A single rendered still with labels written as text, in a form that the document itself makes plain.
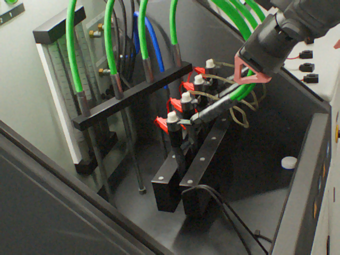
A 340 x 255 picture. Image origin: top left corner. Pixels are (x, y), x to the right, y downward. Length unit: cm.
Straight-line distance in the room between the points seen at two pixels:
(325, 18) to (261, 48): 20
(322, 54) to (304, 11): 85
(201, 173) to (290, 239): 24
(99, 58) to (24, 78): 28
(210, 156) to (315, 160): 22
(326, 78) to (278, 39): 58
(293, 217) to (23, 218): 48
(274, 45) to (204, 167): 36
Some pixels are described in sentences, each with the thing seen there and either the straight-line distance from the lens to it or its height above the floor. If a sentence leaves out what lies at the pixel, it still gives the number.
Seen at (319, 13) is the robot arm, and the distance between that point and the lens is 63.
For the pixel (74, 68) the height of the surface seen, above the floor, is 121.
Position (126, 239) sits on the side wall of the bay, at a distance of 72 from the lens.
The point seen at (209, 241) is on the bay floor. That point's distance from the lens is 111.
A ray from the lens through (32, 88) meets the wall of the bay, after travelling 107.
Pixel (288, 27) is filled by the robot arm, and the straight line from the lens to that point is 69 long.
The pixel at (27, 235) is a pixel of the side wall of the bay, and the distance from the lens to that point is 82.
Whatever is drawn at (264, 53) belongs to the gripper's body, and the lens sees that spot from 81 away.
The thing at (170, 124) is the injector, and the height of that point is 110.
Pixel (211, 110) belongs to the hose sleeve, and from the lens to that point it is 94.
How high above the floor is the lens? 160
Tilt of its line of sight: 30 degrees down
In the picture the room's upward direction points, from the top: 11 degrees counter-clockwise
